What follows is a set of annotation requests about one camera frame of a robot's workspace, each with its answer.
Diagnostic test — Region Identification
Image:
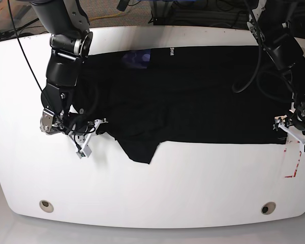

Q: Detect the black tripod stand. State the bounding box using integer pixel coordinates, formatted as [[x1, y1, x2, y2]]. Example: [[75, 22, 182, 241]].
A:
[[0, 18, 39, 41]]

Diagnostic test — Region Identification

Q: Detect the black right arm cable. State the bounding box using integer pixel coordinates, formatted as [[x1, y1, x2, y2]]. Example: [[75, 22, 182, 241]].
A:
[[7, 0, 100, 133]]

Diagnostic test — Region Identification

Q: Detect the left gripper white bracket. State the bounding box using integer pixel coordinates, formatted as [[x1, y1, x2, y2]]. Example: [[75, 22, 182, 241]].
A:
[[273, 115, 305, 154]]

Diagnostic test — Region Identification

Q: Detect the table cable grommet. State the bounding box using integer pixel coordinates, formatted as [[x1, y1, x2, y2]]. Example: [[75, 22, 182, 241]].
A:
[[261, 202, 276, 215], [39, 200, 54, 213]]

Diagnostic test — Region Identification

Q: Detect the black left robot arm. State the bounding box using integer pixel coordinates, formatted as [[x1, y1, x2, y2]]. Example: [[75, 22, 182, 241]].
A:
[[245, 1, 305, 153]]

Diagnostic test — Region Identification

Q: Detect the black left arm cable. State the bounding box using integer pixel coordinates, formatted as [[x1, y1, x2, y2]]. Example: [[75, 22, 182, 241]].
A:
[[231, 43, 295, 105]]

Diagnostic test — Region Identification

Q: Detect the black metal frame on floor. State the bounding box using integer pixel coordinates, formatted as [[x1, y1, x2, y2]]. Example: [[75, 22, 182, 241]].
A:
[[148, 1, 179, 25]]

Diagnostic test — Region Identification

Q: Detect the red tape rectangle marking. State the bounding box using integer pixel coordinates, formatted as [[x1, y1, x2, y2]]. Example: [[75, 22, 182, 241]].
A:
[[282, 140, 302, 178]]

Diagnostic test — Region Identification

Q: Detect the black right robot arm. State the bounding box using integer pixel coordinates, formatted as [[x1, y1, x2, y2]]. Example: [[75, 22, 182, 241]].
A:
[[30, 0, 102, 159]]

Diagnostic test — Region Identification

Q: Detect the left table cable grommet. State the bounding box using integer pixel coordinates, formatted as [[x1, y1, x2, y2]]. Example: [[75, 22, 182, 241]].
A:
[[39, 200, 54, 213]]

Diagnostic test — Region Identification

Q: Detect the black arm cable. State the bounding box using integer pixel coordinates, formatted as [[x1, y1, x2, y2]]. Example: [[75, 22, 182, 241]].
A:
[[7, 0, 100, 133], [231, 43, 295, 105]]

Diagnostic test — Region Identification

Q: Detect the yellow cable on floor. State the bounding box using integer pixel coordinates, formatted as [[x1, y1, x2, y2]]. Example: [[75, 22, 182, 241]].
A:
[[88, 11, 123, 22]]

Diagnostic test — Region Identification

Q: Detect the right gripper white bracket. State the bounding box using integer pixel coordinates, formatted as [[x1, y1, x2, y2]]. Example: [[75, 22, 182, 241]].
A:
[[67, 118, 108, 159]]

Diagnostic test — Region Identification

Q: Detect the right table cable grommet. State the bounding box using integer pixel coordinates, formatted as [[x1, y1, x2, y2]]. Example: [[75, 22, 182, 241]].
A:
[[261, 202, 276, 215]]

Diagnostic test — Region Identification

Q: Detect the black T-shirt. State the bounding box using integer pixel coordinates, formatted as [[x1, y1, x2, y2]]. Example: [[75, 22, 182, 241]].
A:
[[72, 46, 291, 164]]

